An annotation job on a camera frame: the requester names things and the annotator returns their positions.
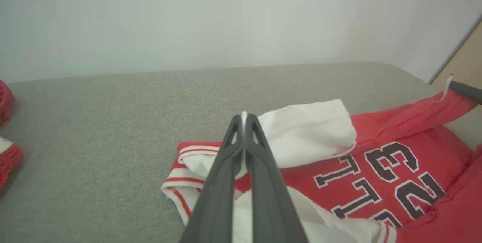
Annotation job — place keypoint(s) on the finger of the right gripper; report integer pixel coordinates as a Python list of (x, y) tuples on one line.
[(467, 91)]

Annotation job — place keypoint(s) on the beige wooden board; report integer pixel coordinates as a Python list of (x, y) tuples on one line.
[(465, 66)]

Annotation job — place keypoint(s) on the red white basketball jersey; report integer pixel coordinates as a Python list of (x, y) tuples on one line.
[(376, 182)]

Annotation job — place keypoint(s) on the red shorts with white stripes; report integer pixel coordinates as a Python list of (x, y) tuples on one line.
[(7, 156)]

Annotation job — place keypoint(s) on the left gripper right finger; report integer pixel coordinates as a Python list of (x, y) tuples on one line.
[(267, 197)]

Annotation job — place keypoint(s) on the grey fabric sofa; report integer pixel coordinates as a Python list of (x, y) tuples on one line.
[(94, 141)]

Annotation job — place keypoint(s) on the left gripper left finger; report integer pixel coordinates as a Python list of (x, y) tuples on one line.
[(218, 190)]

